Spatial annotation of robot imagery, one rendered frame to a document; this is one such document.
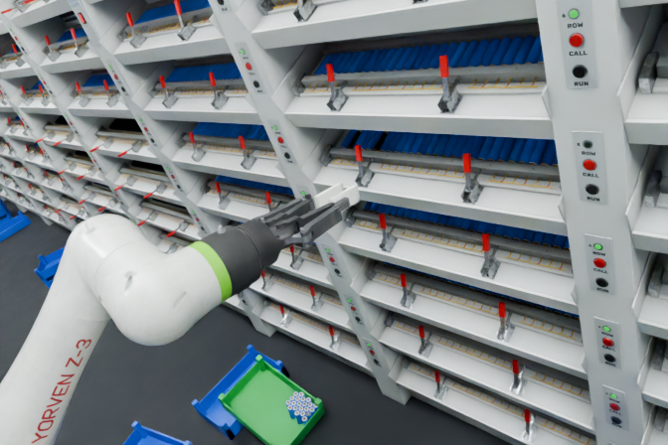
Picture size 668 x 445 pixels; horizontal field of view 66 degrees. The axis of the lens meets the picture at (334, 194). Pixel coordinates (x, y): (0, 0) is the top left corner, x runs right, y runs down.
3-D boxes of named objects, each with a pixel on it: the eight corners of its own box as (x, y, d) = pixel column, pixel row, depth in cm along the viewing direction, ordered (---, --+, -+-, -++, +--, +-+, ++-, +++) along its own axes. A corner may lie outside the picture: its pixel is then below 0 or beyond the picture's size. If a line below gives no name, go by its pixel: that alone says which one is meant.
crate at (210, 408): (232, 441, 179) (222, 427, 175) (200, 416, 193) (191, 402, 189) (289, 375, 195) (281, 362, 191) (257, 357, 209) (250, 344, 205)
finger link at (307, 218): (272, 223, 79) (277, 225, 78) (330, 197, 85) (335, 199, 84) (278, 245, 80) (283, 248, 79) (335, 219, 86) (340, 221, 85)
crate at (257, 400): (325, 411, 176) (322, 400, 171) (284, 462, 165) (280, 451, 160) (263, 366, 192) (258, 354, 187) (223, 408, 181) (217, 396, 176)
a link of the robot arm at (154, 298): (147, 379, 64) (134, 320, 58) (97, 322, 71) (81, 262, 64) (237, 319, 73) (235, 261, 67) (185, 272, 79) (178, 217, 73)
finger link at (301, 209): (275, 245, 81) (268, 243, 82) (317, 215, 89) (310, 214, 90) (269, 222, 80) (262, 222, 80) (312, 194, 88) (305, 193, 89)
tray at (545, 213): (572, 237, 87) (559, 205, 81) (321, 193, 129) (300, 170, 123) (607, 144, 94) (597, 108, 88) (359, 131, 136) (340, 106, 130)
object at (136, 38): (237, 52, 117) (195, 2, 109) (122, 65, 159) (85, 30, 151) (282, -8, 124) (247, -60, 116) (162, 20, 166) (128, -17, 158)
